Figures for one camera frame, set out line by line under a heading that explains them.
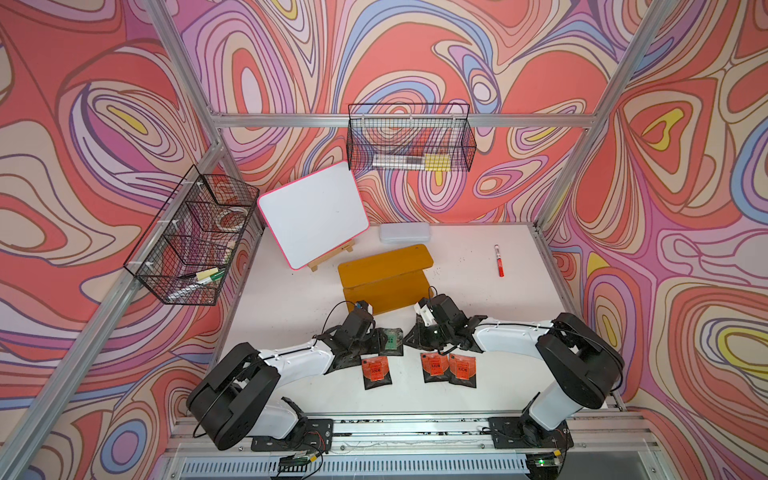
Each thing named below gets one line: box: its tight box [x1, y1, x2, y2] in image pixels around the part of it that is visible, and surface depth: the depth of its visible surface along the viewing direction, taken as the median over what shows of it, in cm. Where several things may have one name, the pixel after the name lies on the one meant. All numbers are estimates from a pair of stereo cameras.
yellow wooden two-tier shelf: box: [338, 244, 434, 315], surface depth 95 cm
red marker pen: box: [494, 244, 505, 278], surface depth 110 cm
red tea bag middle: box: [420, 352, 450, 383], surface depth 86 cm
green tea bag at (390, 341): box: [378, 327, 404, 356], surface depth 90 cm
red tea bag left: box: [361, 356, 393, 390], surface depth 85 cm
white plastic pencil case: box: [379, 223, 431, 243], surface depth 118 cm
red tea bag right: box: [448, 353, 477, 388], surface depth 86 cm
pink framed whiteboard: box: [257, 160, 370, 270], surface depth 98 cm
